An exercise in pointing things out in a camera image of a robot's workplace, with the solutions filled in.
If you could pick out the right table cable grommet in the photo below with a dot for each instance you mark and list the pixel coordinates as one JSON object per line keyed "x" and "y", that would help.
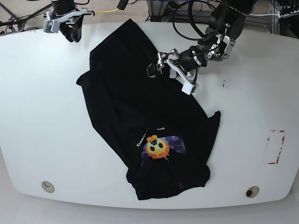
{"x": 252, "y": 192}

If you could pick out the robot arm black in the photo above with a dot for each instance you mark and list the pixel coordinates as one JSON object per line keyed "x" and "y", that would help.
{"x": 225, "y": 25}
{"x": 62, "y": 7}

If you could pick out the black graphic T-shirt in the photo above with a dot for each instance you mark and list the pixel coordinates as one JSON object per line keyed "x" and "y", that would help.
{"x": 161, "y": 134}

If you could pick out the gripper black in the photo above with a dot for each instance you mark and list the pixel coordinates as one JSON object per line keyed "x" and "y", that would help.
{"x": 189, "y": 60}
{"x": 72, "y": 31}

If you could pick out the table cable grommet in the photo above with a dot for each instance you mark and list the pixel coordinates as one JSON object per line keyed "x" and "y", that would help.
{"x": 47, "y": 186}
{"x": 252, "y": 192}

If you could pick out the black tripod legs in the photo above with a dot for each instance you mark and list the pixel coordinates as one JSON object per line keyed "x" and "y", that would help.
{"x": 22, "y": 15}

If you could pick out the red tape rectangle marking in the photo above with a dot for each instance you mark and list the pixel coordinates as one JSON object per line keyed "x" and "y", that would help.
{"x": 274, "y": 146}

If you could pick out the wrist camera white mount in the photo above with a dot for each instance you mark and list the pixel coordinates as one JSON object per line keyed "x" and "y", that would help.
{"x": 189, "y": 86}
{"x": 52, "y": 25}

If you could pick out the left table cable grommet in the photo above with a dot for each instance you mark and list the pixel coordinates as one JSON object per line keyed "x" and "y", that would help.
{"x": 47, "y": 186}

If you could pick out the white power strip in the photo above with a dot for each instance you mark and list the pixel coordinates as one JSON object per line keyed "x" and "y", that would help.
{"x": 288, "y": 12}

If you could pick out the aluminium frame post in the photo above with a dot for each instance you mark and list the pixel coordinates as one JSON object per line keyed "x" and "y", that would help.
{"x": 157, "y": 10}

